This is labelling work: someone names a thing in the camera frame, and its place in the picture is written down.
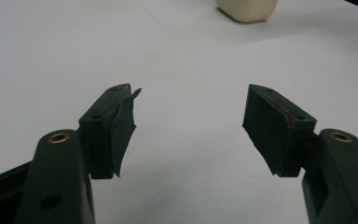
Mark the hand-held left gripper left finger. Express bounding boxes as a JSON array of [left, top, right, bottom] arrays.
[[78, 82, 143, 180]]

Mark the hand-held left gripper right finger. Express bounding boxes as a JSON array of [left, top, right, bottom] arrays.
[[241, 83, 318, 178]]

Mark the cream plastic container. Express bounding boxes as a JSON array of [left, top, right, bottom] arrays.
[[216, 0, 279, 24]]

